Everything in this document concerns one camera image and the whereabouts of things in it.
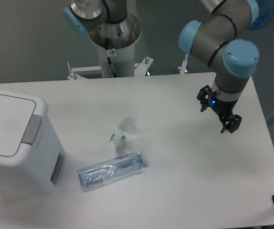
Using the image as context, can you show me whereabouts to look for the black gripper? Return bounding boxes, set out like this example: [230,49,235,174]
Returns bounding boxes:
[196,85,242,134]

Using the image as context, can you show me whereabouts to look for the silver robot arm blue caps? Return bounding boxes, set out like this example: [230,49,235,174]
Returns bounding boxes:
[178,0,274,133]

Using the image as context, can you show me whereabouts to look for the silver robot base joints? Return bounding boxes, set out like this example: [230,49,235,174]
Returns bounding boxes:
[63,0,132,38]

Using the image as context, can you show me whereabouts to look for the white trash can body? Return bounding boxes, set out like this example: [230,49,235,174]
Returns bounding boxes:
[0,87,66,194]

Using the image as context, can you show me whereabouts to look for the white trash can lid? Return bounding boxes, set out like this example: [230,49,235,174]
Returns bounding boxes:
[0,94,43,157]

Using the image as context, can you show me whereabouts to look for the crumpled white plastic wrapper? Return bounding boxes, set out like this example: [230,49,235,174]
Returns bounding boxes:
[109,116,143,156]

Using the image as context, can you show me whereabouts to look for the crushed clear plastic bottle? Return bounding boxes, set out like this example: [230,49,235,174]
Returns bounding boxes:
[77,153,148,191]

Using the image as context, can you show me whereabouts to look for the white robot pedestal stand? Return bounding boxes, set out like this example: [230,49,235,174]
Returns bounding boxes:
[64,8,154,80]

